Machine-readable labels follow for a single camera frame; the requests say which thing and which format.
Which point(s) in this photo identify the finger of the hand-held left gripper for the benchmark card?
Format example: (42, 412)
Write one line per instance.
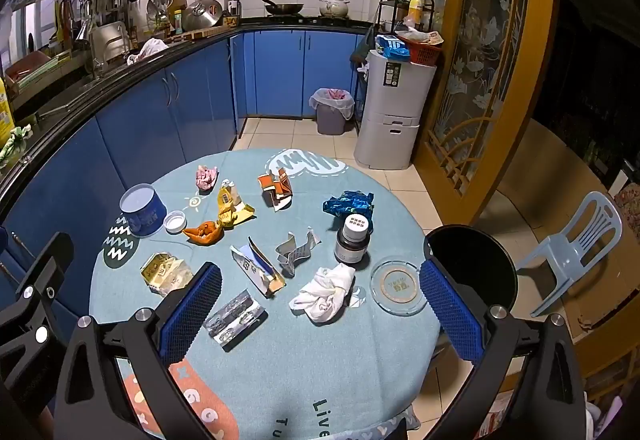
(47, 270)

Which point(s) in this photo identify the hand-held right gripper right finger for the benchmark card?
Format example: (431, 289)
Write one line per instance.
(450, 310)

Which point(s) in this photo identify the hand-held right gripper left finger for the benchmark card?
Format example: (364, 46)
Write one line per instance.
(192, 315)

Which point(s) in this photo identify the black round bin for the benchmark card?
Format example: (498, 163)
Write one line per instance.
(475, 270)

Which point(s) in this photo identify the blue white carton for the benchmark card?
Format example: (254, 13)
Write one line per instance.
(257, 270)

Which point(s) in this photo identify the orange peel scrap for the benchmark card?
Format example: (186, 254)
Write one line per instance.
(202, 233)

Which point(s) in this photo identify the brown bottle white cap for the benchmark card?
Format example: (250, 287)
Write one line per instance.
(354, 240)

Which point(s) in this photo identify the grey trash can with bag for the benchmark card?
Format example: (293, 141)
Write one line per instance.
(332, 113)

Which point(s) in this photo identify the silver foil packet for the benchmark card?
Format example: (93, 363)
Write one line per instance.
(234, 320)

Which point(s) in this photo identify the yellow crumpled packet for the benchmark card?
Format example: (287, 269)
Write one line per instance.
(162, 272)

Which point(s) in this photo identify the white round lid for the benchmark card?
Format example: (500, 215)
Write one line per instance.
(175, 221)

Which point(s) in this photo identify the blue paper cup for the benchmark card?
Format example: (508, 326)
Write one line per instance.
(142, 215)

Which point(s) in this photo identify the yellow snack wrapper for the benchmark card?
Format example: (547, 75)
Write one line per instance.
(231, 206)

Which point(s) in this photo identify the crumpled paper receipt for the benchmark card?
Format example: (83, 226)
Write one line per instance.
(297, 252)

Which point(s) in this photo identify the white crumpled tissue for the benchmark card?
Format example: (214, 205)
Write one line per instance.
(325, 292)

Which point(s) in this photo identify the green white cloth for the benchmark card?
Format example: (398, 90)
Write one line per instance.
(12, 143)

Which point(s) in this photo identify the pink crumpled wrapper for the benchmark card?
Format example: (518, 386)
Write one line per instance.
(206, 177)

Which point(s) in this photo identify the light blue plastic chair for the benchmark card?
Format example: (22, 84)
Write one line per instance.
(580, 250)

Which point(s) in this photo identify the blue foil wrapper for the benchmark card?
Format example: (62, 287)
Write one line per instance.
(348, 204)

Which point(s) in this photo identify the orange white torn carton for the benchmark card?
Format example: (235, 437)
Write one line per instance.
(276, 188)

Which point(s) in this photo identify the yellow detergent bottle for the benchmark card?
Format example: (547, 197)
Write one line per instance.
(4, 109)

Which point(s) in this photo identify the blue kitchen cabinets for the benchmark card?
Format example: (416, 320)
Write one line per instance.
(150, 110)

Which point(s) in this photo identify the grey tall storage cabinet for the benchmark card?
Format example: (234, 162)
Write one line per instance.
(395, 113)

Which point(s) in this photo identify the steel dish drainer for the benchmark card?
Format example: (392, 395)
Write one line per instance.
(107, 43)

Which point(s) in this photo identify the wooden glass door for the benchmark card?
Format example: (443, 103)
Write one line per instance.
(480, 60)

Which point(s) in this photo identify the red plastic basket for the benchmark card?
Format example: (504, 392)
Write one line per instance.
(422, 51)

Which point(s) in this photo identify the blue plastic packet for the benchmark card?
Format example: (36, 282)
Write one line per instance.
(392, 48)

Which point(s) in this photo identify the dark hanging bag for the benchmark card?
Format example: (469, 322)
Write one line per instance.
(361, 51)

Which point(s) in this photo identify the round wooden board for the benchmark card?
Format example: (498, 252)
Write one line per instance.
(177, 3)

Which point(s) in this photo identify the steel pot lid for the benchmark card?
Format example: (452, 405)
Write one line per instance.
(202, 14)

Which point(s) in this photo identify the black wok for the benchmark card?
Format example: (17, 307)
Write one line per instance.
(284, 8)

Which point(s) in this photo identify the white cooking pot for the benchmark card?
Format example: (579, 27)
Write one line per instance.
(334, 6)

